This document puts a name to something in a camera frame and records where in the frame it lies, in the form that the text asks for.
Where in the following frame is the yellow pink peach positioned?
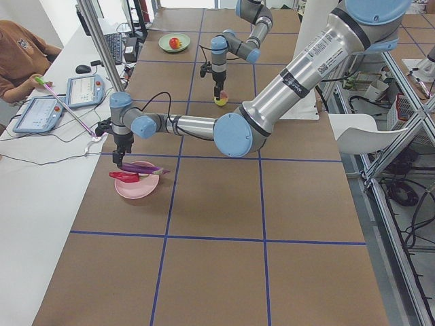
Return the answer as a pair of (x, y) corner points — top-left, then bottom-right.
(213, 91), (228, 107)

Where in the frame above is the pink plate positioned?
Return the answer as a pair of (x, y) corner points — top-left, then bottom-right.
(114, 161), (160, 199)

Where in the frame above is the near teach pendant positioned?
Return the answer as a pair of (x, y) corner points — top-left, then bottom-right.
(13, 96), (63, 133)

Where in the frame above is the brown paper table cover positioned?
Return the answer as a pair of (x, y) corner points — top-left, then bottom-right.
(32, 7), (392, 326)

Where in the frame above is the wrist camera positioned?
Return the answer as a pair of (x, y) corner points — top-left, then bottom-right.
(200, 62), (212, 78)
(95, 117), (113, 137)

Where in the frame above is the white plastic basket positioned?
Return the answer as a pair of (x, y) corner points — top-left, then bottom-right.
(387, 94), (414, 130)

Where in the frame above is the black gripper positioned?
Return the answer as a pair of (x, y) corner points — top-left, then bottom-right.
(112, 132), (133, 167)
(212, 70), (226, 100)

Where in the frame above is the white chair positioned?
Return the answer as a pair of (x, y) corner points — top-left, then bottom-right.
(328, 113), (408, 155)

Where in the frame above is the aluminium frame post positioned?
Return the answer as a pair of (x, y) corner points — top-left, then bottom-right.
(77, 0), (124, 105)

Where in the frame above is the red pomegranate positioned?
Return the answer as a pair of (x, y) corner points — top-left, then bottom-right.
(169, 37), (182, 50)

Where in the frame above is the red chili pepper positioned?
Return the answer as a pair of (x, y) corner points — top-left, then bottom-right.
(109, 171), (140, 183)

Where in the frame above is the black keyboard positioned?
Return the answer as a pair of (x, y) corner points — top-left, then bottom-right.
(104, 33), (123, 65)

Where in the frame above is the teach pendant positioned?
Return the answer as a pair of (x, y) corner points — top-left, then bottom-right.
(65, 75), (105, 109)
(13, 96), (63, 133)

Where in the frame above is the far teach pendant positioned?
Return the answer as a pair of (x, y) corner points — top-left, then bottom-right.
(65, 75), (105, 109)

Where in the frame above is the purple eggplant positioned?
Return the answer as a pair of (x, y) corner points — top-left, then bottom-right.
(118, 163), (170, 175)

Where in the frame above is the black power adapter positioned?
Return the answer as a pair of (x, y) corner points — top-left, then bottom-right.
(123, 37), (138, 63)

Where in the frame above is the seated person in brown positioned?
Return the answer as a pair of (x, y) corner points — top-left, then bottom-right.
(1, 20), (62, 104)

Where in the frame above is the green pink stick tool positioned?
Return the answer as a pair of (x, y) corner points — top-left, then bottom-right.
(35, 76), (101, 142)

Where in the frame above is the light green plate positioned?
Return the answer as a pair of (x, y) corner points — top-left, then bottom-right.
(158, 33), (190, 53)

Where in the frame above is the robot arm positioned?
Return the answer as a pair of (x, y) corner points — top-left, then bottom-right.
(110, 1), (410, 172)
(201, 0), (273, 101)

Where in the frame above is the black computer mouse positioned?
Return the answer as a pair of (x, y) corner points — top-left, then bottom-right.
(75, 65), (92, 74)

